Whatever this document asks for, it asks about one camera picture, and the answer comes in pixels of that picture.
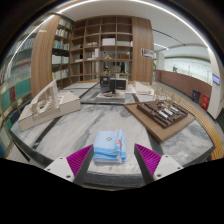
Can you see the light wooden stick model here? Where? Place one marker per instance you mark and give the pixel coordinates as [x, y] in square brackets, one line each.
[166, 93]

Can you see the dark bookshelf with books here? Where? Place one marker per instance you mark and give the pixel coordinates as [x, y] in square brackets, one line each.
[60, 53]

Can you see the red waste bin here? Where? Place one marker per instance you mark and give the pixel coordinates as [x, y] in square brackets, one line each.
[205, 102]

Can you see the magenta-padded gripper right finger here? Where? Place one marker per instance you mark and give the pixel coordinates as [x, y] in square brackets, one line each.
[163, 165]

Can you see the black waste bin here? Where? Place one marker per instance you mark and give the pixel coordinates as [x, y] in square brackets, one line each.
[196, 96]

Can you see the beige stepped architectural model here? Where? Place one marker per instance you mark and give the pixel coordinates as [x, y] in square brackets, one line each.
[63, 106]

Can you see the wall-mounted screen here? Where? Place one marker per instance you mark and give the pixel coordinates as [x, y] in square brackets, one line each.
[216, 79]

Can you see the white wall sign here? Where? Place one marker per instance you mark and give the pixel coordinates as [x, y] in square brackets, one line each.
[147, 53]

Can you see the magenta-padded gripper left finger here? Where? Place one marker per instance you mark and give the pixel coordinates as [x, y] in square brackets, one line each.
[61, 166]

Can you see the glass-fronted bookshelf wall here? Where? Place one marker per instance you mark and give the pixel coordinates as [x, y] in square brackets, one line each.
[16, 90]

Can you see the dark brown architectural model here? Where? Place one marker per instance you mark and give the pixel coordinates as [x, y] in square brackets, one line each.
[163, 113]

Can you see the light blue printed towel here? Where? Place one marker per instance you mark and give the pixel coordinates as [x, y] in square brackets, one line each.
[108, 146]

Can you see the wooden open shelf unit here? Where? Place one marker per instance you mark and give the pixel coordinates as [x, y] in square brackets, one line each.
[93, 46]

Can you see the small white architectural model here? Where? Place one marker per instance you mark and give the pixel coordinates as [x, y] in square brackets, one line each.
[143, 88]

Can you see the wooden model base board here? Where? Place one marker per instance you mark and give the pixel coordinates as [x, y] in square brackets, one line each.
[160, 131]

